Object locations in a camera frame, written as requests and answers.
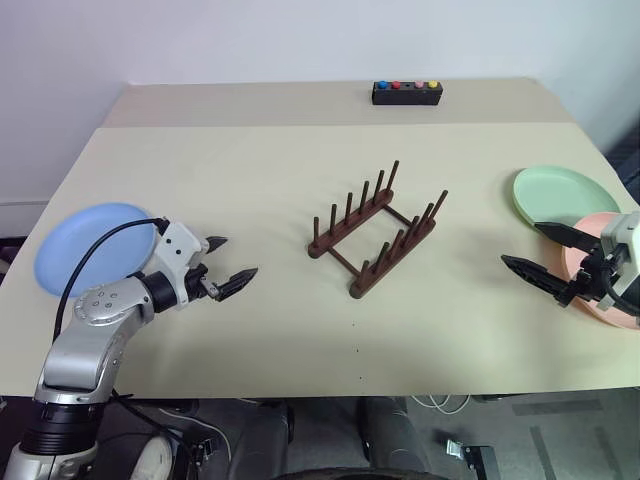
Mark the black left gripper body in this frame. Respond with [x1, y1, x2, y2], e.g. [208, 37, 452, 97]
[184, 262, 222, 302]

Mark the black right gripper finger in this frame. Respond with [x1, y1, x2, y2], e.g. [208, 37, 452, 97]
[533, 220, 602, 252]
[500, 254, 572, 301]

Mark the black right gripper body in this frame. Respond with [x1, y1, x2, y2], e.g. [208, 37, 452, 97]
[556, 243, 615, 310]

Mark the brown wooden dish rack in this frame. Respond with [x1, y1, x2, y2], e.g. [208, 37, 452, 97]
[306, 159, 450, 301]

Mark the green plate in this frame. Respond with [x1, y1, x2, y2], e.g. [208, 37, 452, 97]
[511, 166, 623, 233]

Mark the pink red plate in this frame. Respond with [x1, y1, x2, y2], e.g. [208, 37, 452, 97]
[560, 211, 640, 330]

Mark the beige table cover sheet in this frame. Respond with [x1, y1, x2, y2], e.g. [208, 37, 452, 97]
[0, 121, 640, 402]

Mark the blue plate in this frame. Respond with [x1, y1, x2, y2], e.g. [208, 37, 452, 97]
[33, 201, 157, 300]

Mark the black woven object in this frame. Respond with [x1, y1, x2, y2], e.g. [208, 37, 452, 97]
[603, 113, 640, 204]

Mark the white rounded casing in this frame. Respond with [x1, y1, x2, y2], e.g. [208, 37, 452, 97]
[133, 433, 177, 480]

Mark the black button box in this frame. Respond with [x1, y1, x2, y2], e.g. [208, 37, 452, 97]
[371, 79, 443, 108]

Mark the dark rounded shape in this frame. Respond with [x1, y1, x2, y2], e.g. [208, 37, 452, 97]
[355, 396, 432, 475]

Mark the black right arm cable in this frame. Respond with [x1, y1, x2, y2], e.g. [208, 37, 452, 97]
[605, 267, 640, 318]

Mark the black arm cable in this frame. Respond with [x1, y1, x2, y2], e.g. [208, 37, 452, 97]
[51, 216, 171, 347]
[605, 267, 640, 318]

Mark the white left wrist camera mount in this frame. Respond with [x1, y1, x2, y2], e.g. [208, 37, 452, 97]
[151, 219, 211, 310]

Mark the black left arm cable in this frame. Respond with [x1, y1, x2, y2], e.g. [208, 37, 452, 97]
[51, 216, 171, 347]

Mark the thin white cable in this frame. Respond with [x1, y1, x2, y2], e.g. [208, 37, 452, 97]
[411, 391, 474, 416]

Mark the black metal bracket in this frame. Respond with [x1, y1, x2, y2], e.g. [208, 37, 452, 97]
[443, 438, 497, 480]

